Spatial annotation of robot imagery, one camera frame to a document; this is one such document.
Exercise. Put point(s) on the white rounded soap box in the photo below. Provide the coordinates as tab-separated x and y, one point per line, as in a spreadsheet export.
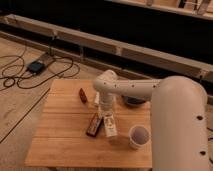
96	99

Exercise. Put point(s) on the dark ceramic bowl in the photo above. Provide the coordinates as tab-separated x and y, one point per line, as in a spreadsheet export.
132	102

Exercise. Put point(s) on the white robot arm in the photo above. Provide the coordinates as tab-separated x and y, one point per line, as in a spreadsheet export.
177	117

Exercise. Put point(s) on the wooden table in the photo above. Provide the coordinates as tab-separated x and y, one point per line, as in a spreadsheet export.
61	141

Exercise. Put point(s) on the white paper cup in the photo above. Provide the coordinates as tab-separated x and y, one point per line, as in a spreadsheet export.
138	136

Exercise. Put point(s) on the white plastic bottle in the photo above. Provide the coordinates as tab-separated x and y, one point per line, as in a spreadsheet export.
110	126

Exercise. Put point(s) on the red snack bar wrapper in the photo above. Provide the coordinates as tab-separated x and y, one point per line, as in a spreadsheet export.
94	125

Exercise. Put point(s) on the blue power adapter box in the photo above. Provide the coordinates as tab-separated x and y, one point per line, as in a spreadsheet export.
35	67

